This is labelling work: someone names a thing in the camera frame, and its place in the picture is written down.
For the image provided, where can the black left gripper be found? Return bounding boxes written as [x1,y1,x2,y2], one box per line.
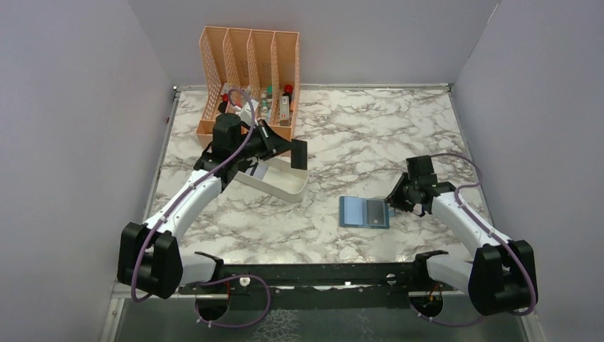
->
[232,118,296,161]

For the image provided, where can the glossy black credit card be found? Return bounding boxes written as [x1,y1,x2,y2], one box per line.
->
[291,139,308,170]

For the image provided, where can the teal card holder wallet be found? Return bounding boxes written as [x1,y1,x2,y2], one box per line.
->
[338,196,395,229]

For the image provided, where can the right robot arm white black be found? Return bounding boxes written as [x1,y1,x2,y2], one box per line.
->
[385,155,538,316]

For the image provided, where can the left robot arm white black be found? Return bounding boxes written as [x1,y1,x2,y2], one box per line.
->
[117,113,307,303]

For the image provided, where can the white oblong plastic tray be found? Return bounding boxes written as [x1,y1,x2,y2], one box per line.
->
[235,157,309,203]

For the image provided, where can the teal capped tubes in organizer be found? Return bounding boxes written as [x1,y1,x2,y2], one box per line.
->
[260,85,274,123]

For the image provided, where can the red capped stick in organizer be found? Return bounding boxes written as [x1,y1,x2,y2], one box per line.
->
[278,84,293,126]

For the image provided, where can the red black item in organizer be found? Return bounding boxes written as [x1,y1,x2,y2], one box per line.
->
[217,93,229,113]

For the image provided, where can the peach plastic file organizer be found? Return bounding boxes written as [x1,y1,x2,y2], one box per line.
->
[196,26,301,147]

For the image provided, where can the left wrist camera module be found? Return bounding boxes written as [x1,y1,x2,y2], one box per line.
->
[237,103,257,126]

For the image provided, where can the black mounting rail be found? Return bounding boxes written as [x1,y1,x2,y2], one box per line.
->
[177,262,439,311]

